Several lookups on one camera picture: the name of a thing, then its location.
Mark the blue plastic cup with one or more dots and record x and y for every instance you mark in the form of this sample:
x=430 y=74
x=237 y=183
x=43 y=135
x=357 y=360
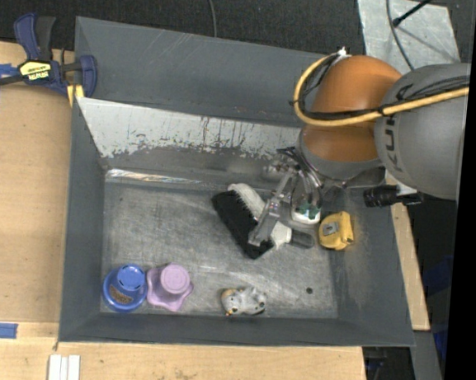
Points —
x=123 y=289

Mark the grey metal bin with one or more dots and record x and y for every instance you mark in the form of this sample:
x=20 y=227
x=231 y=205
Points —
x=176 y=229

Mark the grey and white toy animal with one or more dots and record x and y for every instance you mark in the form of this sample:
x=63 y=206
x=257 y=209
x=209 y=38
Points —
x=242 y=301

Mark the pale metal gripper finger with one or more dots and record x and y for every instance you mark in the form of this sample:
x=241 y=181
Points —
x=260 y=227
x=272 y=229

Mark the pale wood flat board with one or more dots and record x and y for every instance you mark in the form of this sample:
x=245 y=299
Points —
x=25 y=208

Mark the black cylinder on white bracket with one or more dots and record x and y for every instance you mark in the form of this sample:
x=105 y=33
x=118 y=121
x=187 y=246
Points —
x=381 y=196

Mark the purple plastic cup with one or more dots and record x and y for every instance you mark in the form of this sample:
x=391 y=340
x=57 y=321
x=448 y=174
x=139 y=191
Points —
x=170 y=287

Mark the yellow tape measure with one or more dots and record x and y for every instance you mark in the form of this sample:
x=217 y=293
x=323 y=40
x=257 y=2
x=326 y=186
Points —
x=336 y=231

